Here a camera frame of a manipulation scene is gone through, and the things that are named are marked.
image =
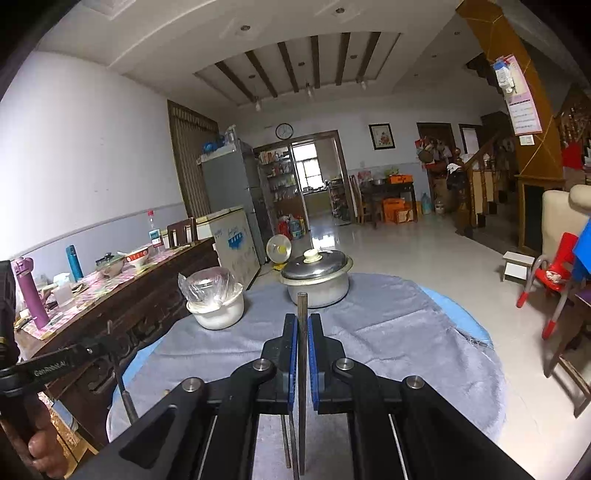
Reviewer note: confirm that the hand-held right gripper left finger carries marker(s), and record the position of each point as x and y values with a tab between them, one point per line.
292	360

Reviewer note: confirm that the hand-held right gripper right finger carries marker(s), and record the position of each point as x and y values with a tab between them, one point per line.
315	364

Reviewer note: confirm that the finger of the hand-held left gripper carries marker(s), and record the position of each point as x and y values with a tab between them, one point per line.
92	347

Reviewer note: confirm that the person's left hand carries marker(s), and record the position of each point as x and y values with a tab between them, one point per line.
46	452

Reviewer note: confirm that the carved dark wooden sideboard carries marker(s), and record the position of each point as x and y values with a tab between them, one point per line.
138	314

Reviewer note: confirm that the clear plastic container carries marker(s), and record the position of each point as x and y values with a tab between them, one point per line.
63	293

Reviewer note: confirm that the purple drinking bottle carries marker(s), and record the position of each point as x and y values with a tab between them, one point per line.
33	295

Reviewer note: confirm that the aluminium pot with lid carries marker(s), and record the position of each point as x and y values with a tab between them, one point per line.
318	286

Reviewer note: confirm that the grey tablecloth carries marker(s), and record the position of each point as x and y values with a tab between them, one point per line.
392	346

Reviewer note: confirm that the glass lidded bowl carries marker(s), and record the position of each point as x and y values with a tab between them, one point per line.
111	266

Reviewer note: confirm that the blue thermos bottle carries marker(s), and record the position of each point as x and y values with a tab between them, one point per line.
75	265

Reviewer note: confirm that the white cooker pot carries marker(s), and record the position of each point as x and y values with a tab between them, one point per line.
217	316

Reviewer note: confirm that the red and white bowl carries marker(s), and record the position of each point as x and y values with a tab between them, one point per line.
137	258

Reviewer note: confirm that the small white fan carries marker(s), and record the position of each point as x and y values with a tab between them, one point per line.
278	249

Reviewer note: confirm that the white chest freezer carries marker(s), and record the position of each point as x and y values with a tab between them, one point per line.
231	249

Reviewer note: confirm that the clear red-capped plastic bottle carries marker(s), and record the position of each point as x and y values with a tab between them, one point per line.
153	233

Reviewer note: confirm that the dark wooden chair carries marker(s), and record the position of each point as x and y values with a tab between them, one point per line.
181	233

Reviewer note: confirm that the blue table cover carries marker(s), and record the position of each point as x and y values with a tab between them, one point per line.
461	318

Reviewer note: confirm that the large orange cardboard box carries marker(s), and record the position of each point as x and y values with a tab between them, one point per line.
398	211

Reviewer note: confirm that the shelf with bottles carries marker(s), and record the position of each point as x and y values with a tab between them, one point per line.
279	184

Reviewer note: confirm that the dark wooden side table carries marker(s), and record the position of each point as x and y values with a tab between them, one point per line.
388	189

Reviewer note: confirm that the grey refrigerator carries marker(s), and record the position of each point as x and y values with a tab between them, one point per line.
231	180

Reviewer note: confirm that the blue water jug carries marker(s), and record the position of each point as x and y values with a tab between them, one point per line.
427	204

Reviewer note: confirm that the flat orange box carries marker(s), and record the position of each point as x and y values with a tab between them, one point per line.
399	179

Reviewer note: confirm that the white step stool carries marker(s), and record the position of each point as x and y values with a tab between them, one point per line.
517	265

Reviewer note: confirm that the wooden stair railing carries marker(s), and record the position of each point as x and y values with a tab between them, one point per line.
480	184

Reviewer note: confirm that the red plastic child chair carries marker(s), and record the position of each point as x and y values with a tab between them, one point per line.
556	277

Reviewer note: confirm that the cream sofa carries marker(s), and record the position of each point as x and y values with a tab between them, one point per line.
556	217

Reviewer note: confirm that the blue cloth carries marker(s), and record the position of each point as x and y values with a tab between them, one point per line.
584	254

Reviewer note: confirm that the brown wooden pillar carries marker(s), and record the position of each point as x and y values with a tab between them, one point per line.
540	157

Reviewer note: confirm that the round wall clock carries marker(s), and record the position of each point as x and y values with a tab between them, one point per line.
284	131

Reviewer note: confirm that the framed wall picture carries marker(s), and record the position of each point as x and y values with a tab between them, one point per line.
382	136

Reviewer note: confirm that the white light switch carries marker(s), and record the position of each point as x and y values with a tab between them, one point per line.
526	140

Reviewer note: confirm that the pink wall calendar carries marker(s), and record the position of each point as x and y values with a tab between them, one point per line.
524	106

